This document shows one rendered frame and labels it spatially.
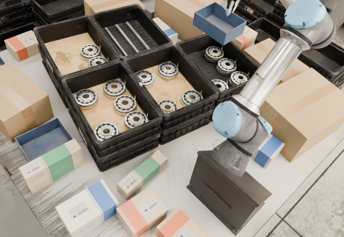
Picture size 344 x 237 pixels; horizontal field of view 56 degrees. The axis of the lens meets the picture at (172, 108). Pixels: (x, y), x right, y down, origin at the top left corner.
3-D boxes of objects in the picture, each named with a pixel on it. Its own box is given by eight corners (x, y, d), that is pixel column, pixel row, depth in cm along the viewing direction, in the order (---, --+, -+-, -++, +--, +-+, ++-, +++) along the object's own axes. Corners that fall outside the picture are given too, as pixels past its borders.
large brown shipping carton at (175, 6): (227, 33, 217) (234, 7, 202) (198, 52, 201) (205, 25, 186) (183, 6, 232) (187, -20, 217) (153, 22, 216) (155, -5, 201)
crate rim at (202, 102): (219, 98, 150) (220, 94, 148) (164, 121, 137) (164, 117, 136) (173, 46, 170) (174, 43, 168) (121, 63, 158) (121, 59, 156)
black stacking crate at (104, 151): (161, 134, 145) (164, 118, 136) (99, 162, 132) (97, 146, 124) (121, 77, 165) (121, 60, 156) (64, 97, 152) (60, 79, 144)
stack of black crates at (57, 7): (81, 27, 292) (75, -19, 258) (100, 45, 280) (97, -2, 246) (39, 44, 272) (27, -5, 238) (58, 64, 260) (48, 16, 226)
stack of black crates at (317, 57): (326, 99, 268) (355, 58, 233) (306, 116, 253) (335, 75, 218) (286, 72, 284) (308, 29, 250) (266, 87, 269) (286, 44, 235)
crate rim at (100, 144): (164, 121, 137) (164, 117, 136) (97, 149, 125) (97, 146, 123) (121, 63, 158) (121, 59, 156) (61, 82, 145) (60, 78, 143)
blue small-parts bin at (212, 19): (243, 33, 156) (246, 21, 151) (222, 45, 149) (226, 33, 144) (212, 13, 165) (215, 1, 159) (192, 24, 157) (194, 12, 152)
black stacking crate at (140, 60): (214, 110, 157) (219, 94, 148) (162, 133, 145) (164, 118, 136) (171, 61, 177) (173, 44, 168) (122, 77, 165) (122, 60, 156)
